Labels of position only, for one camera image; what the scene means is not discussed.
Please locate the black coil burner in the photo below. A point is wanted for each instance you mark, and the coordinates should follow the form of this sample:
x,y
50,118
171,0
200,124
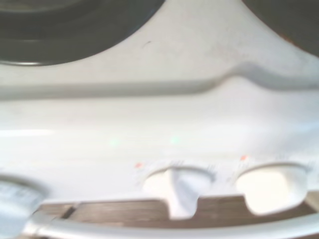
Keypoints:
x,y
294,20
62,25

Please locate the white oven dial knob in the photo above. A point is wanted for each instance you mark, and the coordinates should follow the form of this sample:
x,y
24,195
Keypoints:
x,y
12,206

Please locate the white electric stove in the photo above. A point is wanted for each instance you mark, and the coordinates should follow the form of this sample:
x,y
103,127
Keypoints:
x,y
159,119

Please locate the white burner knob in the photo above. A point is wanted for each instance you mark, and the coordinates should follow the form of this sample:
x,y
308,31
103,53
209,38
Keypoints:
x,y
182,196
269,191

